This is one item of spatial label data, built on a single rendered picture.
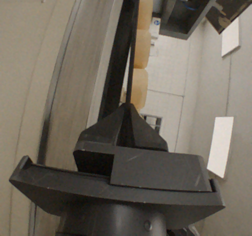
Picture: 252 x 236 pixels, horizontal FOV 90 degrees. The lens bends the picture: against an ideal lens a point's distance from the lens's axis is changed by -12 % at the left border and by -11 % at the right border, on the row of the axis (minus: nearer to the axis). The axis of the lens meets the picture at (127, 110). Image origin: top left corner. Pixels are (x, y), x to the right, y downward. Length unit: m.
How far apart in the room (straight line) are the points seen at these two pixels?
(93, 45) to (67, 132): 0.11
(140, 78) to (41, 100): 0.12
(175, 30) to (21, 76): 0.73
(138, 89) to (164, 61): 4.66
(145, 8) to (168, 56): 4.71
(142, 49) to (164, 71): 4.53
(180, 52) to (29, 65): 4.99
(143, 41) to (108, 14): 0.07
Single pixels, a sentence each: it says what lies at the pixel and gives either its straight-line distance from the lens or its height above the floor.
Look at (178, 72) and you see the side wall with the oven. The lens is 4.83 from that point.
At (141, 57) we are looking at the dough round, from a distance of 0.18.
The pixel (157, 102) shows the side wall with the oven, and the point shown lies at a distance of 4.44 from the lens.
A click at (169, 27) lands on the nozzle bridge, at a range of 0.83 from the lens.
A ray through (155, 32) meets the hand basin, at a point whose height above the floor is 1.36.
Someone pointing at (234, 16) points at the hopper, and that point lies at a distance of 0.79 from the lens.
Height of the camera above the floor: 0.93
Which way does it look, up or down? 1 degrees down
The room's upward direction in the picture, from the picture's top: 100 degrees clockwise
